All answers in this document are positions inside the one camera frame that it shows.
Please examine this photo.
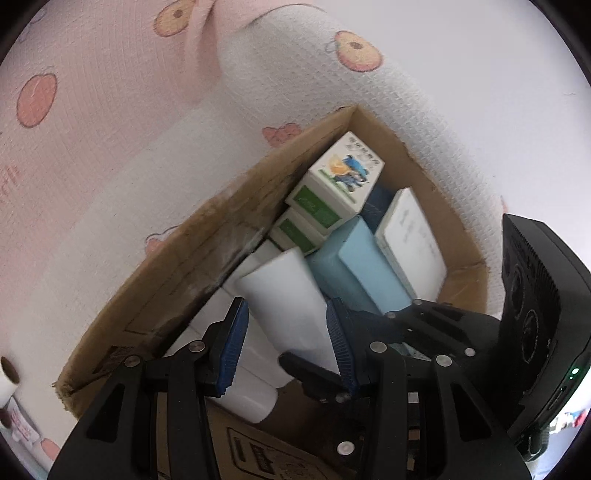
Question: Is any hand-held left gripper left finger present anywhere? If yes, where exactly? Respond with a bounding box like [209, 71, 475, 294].
[48, 296, 250, 480]

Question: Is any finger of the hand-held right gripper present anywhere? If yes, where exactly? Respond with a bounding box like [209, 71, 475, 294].
[279, 353, 358, 404]
[383, 299, 509, 361]

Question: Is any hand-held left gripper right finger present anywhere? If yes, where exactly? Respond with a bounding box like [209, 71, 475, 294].
[325, 296, 532, 480]

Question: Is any brown cardboard box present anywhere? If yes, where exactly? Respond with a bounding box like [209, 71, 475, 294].
[52, 105, 491, 480]

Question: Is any light blue long box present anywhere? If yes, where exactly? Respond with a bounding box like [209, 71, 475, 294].
[305, 216, 413, 315]

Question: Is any white spiral notebook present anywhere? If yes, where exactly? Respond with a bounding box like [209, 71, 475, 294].
[374, 187, 448, 301]

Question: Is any white green plain box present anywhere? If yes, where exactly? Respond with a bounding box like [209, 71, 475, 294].
[269, 208, 331, 256]

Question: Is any dark blue denim pouch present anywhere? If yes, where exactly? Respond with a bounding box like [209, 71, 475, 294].
[360, 184, 399, 229]

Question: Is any white green cartoon box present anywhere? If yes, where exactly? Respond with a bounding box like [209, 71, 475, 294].
[285, 131, 385, 230]

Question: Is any pink white printed blanket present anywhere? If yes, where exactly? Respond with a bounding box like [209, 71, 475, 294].
[0, 0, 522, 480]

